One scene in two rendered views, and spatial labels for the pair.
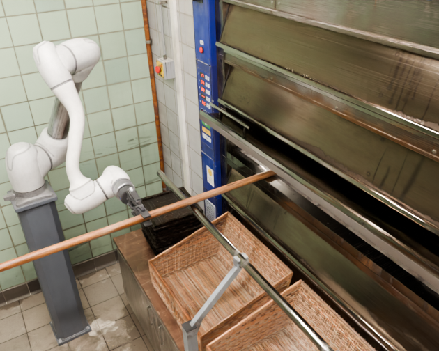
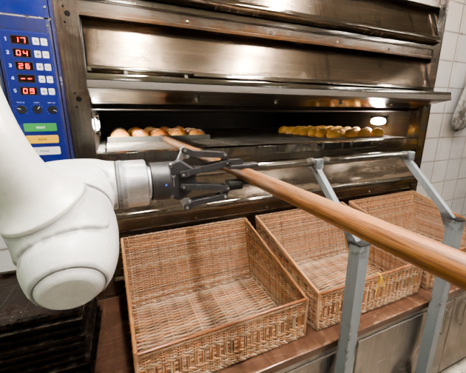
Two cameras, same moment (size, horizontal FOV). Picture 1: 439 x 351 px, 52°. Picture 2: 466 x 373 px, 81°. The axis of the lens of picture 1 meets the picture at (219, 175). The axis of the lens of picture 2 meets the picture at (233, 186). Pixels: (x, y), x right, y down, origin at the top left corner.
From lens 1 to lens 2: 1.90 m
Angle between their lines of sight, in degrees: 78
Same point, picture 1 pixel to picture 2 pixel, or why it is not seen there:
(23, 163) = not seen: outside the picture
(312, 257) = not seen: hidden behind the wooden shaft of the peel
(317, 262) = not seen: hidden behind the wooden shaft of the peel
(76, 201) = (104, 236)
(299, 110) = (226, 49)
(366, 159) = (299, 66)
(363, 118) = (293, 35)
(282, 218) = (214, 179)
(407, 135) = (323, 37)
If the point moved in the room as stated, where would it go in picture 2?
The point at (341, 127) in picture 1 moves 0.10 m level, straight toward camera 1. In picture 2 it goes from (271, 52) to (294, 49)
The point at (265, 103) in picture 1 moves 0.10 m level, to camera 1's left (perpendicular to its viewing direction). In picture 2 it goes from (177, 54) to (169, 48)
